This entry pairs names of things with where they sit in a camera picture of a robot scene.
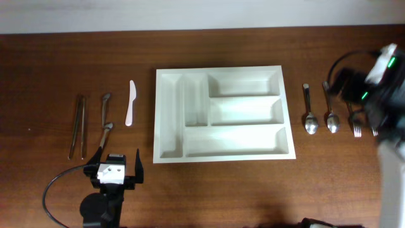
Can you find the lower small metal spoon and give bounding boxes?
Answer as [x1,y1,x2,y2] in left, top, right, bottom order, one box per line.
[99,122,114,148]

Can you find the metal fork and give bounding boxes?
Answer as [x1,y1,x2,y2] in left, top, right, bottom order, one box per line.
[346,102,362,138]
[371,127,378,137]

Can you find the left black cable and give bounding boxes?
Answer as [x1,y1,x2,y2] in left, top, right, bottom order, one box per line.
[42,164,88,228]

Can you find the white plastic knife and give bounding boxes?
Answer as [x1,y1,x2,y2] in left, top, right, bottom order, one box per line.
[125,80,137,127]

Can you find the white plastic cutlery tray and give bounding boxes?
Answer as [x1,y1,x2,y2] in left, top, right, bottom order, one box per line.
[153,65,296,163]

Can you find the right black cable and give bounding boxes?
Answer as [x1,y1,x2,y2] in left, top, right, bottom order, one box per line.
[327,50,380,86]

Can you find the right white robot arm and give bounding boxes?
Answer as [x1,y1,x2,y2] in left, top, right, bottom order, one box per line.
[327,44,404,227]

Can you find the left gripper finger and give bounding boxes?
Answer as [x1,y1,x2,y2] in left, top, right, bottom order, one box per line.
[135,149,144,184]
[87,146,103,165]

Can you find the large metal spoon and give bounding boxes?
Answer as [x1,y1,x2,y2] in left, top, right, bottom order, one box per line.
[302,84,319,135]
[322,81,340,134]

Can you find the upper small metal spoon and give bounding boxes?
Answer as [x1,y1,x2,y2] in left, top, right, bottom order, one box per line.
[101,93,111,127]

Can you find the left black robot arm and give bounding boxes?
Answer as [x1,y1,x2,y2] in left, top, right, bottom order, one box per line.
[80,147,144,227]

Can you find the black cable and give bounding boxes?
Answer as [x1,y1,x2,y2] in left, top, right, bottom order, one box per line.
[327,50,380,86]
[42,164,88,228]

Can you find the small metal spoon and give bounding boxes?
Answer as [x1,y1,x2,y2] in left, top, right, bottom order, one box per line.
[101,93,111,127]
[99,122,114,148]

